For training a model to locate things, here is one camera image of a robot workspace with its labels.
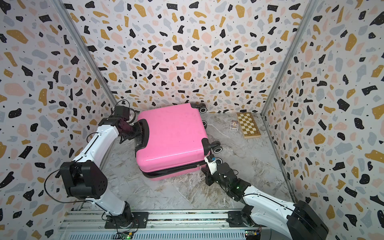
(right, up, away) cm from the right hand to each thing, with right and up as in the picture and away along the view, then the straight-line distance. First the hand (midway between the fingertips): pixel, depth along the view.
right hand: (203, 169), depth 81 cm
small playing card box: (+24, +25, +32) cm, 47 cm away
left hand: (-35, +20, +6) cm, 41 cm away
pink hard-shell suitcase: (-16, +15, -3) cm, 22 cm away
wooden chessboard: (+34, +24, +32) cm, 53 cm away
